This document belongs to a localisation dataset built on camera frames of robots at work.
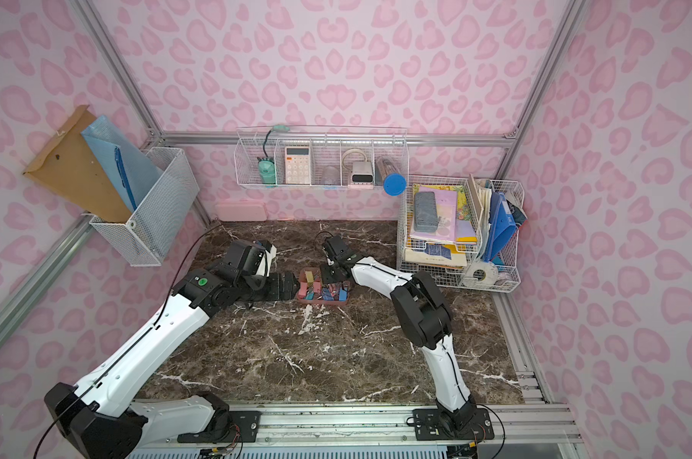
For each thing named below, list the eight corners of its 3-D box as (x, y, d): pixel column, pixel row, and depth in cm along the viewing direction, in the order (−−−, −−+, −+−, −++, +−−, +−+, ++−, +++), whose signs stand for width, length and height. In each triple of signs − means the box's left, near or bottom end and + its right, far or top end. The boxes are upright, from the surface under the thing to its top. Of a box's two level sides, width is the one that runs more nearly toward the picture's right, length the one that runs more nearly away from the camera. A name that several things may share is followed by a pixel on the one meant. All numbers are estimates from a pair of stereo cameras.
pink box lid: (220, 222, 123) (212, 208, 117) (223, 214, 126) (216, 200, 120) (265, 222, 123) (261, 208, 117) (268, 213, 126) (263, 200, 120)
